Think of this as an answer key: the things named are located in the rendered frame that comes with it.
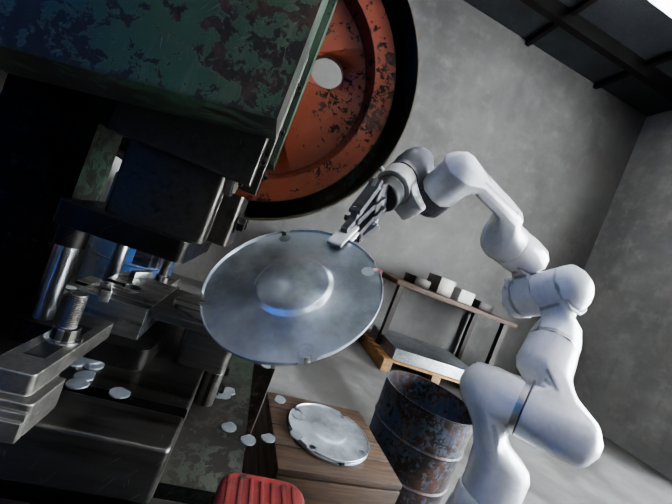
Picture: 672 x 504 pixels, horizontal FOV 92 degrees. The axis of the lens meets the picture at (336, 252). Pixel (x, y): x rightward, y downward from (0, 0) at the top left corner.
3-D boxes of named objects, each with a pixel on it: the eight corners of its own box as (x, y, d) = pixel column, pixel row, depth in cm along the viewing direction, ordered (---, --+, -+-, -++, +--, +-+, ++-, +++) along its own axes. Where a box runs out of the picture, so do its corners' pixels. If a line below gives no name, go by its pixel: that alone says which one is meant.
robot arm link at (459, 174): (492, 239, 94) (406, 183, 87) (555, 204, 79) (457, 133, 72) (492, 269, 87) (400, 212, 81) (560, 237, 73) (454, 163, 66)
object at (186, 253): (205, 262, 62) (215, 235, 62) (175, 282, 43) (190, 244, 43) (116, 232, 59) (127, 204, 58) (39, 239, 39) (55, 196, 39)
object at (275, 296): (412, 340, 44) (412, 337, 44) (191, 389, 40) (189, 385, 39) (354, 223, 66) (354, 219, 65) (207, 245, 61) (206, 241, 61)
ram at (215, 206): (240, 246, 61) (297, 98, 60) (231, 255, 46) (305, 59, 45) (144, 212, 57) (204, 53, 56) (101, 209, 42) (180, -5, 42)
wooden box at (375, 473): (328, 487, 135) (359, 410, 134) (361, 590, 99) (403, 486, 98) (234, 475, 122) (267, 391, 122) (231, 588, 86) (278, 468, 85)
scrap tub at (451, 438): (411, 466, 172) (444, 383, 171) (455, 543, 132) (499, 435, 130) (340, 449, 163) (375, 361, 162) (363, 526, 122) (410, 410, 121)
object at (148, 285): (169, 310, 59) (178, 287, 59) (136, 340, 45) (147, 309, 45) (117, 294, 57) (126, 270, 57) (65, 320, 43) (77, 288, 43)
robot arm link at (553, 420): (521, 352, 84) (609, 392, 72) (481, 428, 69) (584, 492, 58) (530, 321, 78) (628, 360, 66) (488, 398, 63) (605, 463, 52)
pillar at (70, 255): (57, 317, 43) (94, 218, 43) (46, 322, 41) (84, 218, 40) (39, 312, 42) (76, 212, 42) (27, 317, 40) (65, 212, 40)
